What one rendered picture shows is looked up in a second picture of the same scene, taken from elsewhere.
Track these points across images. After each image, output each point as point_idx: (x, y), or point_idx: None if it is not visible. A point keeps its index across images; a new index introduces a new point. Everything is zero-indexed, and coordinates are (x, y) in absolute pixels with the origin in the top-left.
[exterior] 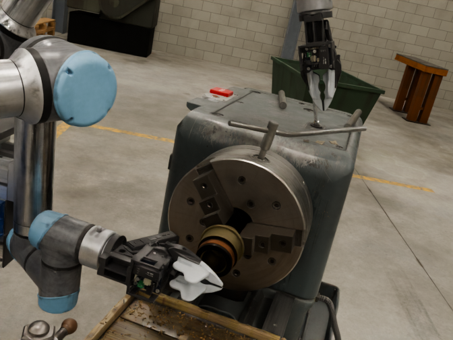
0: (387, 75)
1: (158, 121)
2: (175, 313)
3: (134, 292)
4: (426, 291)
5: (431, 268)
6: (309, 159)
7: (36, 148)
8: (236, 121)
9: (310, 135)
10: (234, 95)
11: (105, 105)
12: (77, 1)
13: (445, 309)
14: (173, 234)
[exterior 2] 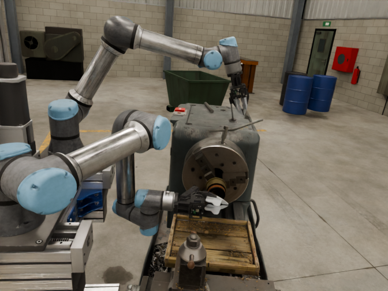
0: (224, 68)
1: (105, 120)
2: (197, 222)
3: (191, 216)
4: (278, 184)
5: (276, 171)
6: (239, 138)
7: (129, 161)
8: (211, 129)
9: (241, 127)
10: (186, 109)
11: (168, 137)
12: (29, 51)
13: (288, 191)
14: (196, 186)
